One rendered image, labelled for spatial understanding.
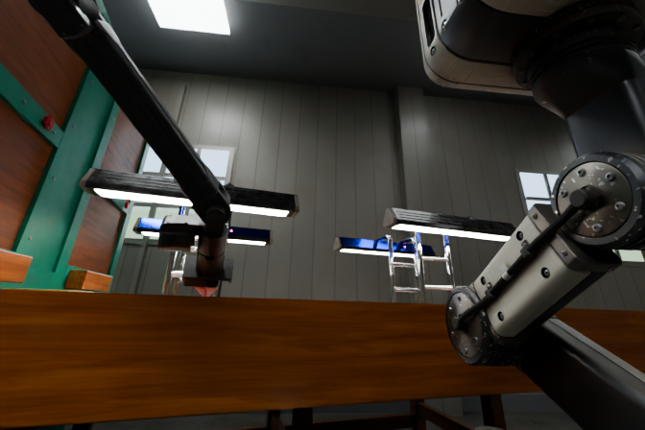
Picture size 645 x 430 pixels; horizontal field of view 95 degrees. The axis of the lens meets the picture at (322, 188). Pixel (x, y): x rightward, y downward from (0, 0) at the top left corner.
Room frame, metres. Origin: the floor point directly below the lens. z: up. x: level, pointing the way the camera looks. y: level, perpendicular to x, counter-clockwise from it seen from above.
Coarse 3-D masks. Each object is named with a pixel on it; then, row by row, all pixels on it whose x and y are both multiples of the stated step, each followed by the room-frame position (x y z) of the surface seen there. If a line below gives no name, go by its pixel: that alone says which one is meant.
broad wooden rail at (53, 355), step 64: (0, 320) 0.50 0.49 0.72; (64, 320) 0.53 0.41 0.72; (128, 320) 0.55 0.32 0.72; (192, 320) 0.58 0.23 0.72; (256, 320) 0.62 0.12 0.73; (320, 320) 0.65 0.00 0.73; (384, 320) 0.70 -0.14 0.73; (576, 320) 0.87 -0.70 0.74; (640, 320) 0.95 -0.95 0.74; (0, 384) 0.51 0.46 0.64; (64, 384) 0.53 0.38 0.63; (128, 384) 0.56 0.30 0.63; (192, 384) 0.59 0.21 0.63; (256, 384) 0.62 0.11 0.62; (320, 384) 0.66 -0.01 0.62; (384, 384) 0.70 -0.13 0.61; (448, 384) 0.74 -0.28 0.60; (512, 384) 0.79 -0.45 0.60
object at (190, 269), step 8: (192, 256) 0.68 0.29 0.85; (200, 256) 0.63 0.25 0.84; (216, 256) 0.63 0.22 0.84; (224, 256) 0.65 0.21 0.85; (192, 264) 0.67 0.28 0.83; (200, 264) 0.64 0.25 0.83; (208, 264) 0.64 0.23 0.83; (216, 264) 0.64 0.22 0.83; (224, 264) 0.69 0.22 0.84; (232, 264) 0.70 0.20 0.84; (184, 272) 0.65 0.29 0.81; (192, 272) 0.66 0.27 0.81; (200, 272) 0.65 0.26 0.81; (208, 272) 0.65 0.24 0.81; (216, 272) 0.66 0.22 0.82; (224, 272) 0.68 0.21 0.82; (232, 272) 0.69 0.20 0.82; (224, 280) 0.67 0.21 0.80
